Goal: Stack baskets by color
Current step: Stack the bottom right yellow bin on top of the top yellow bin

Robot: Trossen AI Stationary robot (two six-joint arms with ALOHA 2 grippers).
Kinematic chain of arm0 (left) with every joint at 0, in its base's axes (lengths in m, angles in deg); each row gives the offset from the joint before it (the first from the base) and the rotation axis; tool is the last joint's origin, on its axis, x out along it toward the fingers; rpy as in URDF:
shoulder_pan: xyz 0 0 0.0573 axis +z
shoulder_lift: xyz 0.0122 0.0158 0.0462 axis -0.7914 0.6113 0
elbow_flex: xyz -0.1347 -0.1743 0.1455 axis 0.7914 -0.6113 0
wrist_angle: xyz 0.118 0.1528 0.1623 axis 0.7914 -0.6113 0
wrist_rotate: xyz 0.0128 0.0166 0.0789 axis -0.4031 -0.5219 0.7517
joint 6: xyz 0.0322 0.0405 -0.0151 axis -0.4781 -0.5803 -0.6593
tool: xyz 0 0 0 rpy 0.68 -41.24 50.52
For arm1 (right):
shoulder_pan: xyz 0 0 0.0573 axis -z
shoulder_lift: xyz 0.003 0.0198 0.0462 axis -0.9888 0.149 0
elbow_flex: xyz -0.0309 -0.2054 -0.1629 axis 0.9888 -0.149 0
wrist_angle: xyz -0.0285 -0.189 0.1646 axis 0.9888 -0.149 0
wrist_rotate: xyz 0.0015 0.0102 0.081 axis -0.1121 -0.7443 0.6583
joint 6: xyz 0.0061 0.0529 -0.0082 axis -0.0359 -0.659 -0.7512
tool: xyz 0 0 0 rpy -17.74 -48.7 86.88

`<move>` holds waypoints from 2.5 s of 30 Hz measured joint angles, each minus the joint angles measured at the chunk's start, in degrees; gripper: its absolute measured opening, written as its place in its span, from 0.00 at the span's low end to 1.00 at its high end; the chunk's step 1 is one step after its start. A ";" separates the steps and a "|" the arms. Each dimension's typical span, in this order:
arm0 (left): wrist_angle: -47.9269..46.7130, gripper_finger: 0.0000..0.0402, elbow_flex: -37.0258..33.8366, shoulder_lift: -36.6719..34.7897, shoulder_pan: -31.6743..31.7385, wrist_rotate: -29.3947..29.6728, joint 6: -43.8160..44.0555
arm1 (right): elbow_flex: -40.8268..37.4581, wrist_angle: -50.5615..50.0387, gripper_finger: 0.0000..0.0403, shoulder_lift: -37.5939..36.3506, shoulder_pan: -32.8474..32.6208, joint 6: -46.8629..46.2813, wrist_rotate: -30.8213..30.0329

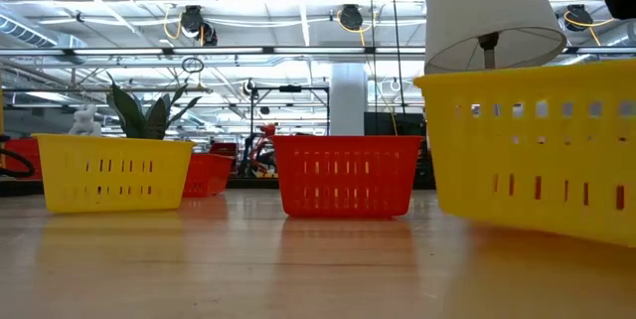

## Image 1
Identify silver ceiling air duct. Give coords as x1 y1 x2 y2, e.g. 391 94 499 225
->
0 13 88 65

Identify table lamp with white shade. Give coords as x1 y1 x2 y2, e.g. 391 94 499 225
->
424 0 567 76

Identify white sculpture figure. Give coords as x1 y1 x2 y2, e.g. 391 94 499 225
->
68 103 103 137

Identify black monitor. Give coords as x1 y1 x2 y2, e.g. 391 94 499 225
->
363 111 427 137

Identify red tool cart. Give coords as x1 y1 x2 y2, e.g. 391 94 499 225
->
208 141 239 157

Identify large yellow plastic basket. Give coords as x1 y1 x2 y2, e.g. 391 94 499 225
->
412 59 636 248

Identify small yellow plastic basket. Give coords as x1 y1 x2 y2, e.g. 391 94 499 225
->
33 133 196 215

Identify white building column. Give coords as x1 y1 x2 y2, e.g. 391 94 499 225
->
329 63 369 137

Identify red storage bins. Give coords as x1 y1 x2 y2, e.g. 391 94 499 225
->
3 138 44 181

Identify black cable loop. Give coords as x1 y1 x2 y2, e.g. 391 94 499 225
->
0 134 37 179

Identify black ceiling cord reel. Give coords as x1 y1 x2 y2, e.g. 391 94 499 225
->
179 4 219 47
565 3 595 32
339 3 365 32

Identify snake plant in white pot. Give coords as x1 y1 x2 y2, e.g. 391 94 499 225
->
105 73 203 141

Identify red machine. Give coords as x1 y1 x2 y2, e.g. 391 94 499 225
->
237 122 277 179

